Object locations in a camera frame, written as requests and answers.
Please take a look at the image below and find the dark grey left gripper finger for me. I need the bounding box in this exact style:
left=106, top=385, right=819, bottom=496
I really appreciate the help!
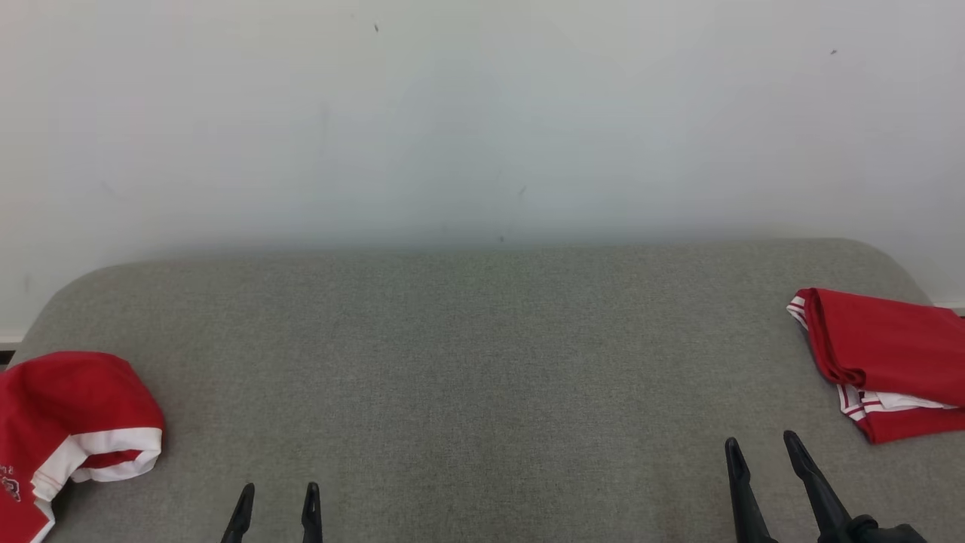
left=302, top=482, right=324, bottom=543
left=220, top=483, right=256, bottom=543

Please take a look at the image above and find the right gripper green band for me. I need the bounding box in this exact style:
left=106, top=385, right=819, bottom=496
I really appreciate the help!
left=725, top=429, right=929, bottom=543

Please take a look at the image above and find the red basketball jersey number 23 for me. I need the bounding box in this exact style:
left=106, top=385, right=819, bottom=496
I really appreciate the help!
left=786, top=287, right=965, bottom=444

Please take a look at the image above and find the red shirt with white cuffs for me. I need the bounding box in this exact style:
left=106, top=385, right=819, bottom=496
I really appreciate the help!
left=0, top=351, right=165, bottom=543

